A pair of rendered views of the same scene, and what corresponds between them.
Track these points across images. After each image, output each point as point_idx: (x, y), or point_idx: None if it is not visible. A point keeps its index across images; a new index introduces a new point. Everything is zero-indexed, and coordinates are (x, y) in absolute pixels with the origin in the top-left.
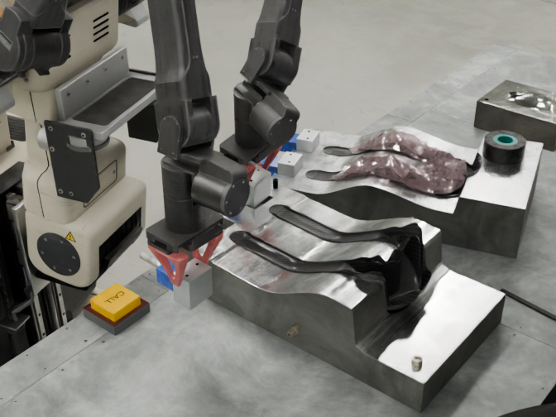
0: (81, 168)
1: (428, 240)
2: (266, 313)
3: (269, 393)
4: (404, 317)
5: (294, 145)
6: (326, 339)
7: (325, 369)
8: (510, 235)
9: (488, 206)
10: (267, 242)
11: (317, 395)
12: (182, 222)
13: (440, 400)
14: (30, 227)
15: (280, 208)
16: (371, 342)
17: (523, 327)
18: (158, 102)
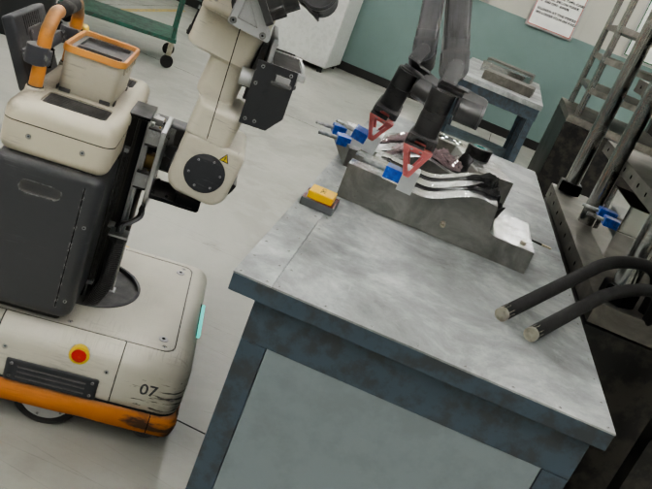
0: (275, 101)
1: None
2: (417, 214)
3: (445, 256)
4: (495, 224)
5: (345, 130)
6: (466, 229)
7: (461, 249)
8: (500, 200)
9: None
10: None
11: (470, 260)
12: (435, 130)
13: (526, 270)
14: (186, 147)
15: (386, 159)
16: (493, 232)
17: None
18: (447, 48)
